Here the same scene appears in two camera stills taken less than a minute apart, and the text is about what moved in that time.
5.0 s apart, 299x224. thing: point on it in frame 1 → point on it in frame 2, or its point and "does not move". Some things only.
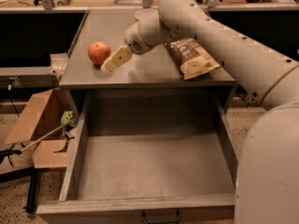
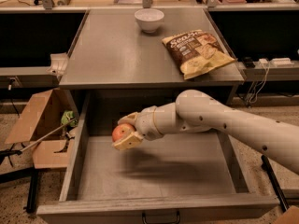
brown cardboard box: [41, 125] does not move
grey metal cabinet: [152, 70] does not move
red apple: [98, 52] → [122, 130]
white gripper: [133, 40] → [146, 123]
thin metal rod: [49, 134] does not move
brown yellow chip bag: [192, 59] does not move
